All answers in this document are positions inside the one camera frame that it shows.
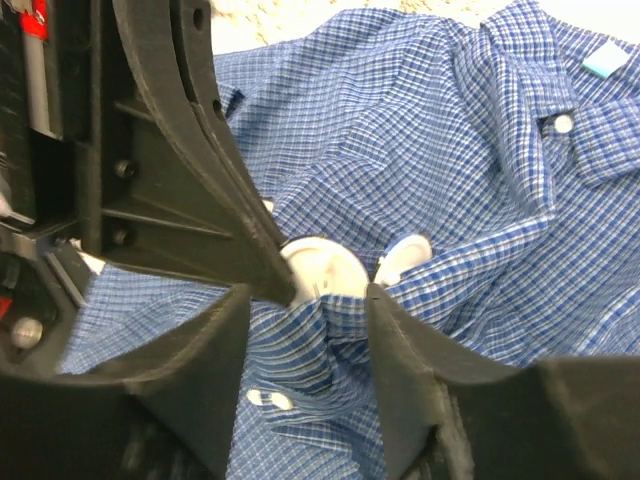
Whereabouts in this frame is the blue checked shirt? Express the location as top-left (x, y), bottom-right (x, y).
top-left (59, 1), bottom-right (639, 479)

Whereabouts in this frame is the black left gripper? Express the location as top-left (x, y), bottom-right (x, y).
top-left (1, 1), bottom-right (120, 375)

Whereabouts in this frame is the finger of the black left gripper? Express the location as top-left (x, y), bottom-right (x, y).
top-left (89, 1), bottom-right (295, 305)

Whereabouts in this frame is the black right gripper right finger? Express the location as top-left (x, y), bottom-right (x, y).
top-left (366, 284), bottom-right (639, 479)

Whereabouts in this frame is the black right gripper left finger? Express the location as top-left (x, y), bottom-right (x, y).
top-left (1, 285), bottom-right (250, 479)

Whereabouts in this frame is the round blue brooch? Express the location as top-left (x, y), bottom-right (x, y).
top-left (280, 236), bottom-right (369, 309)

